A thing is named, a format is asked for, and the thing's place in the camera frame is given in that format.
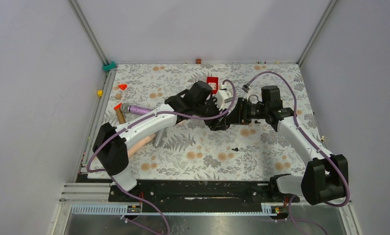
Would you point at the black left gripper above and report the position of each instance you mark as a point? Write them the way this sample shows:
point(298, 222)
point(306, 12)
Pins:
point(217, 123)

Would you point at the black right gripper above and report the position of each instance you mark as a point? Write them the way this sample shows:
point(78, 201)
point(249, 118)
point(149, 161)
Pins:
point(239, 115)

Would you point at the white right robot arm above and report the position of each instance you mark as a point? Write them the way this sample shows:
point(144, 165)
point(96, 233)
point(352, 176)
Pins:
point(326, 175)

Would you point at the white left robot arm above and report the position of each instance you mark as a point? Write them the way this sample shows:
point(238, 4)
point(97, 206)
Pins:
point(112, 143)

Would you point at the floral table mat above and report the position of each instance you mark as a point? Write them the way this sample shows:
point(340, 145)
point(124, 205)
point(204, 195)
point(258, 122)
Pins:
point(190, 150)

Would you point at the red box with label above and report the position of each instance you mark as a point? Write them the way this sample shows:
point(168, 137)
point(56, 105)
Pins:
point(213, 82)

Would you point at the silver microphone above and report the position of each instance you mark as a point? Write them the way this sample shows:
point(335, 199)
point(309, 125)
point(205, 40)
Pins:
point(159, 137)

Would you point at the small coloured beads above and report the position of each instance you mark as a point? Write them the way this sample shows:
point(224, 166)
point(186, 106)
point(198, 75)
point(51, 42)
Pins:
point(268, 62)

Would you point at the pink microphone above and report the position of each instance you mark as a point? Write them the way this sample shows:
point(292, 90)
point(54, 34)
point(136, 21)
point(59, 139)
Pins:
point(139, 145)

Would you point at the purple glitter microphone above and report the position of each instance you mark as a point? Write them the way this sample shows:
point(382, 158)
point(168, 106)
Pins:
point(133, 109)

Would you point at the gold brown microphone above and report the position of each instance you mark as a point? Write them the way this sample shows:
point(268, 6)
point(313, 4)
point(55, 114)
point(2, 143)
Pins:
point(120, 116)

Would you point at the red block near microphones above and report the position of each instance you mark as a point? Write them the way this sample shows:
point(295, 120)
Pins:
point(118, 107)

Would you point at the red wedge block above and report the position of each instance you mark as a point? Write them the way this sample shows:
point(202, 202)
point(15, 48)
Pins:
point(122, 86)

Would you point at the teal block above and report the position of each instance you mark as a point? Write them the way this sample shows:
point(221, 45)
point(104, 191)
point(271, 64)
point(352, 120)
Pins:
point(110, 66)

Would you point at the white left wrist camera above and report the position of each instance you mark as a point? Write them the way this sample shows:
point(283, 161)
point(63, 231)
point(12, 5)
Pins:
point(223, 96)

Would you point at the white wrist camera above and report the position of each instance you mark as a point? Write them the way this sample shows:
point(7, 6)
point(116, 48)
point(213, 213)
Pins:
point(246, 88)
point(223, 96)

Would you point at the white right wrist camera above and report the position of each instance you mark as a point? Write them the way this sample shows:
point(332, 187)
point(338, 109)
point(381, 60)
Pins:
point(246, 88)

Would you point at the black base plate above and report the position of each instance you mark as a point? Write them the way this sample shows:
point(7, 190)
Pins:
point(165, 192)

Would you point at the white slotted cable duct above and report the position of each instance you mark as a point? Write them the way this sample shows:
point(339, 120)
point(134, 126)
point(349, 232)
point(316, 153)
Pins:
point(189, 208)

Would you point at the aluminium corner rail right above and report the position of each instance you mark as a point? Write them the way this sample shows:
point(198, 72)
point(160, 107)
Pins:
point(319, 26)

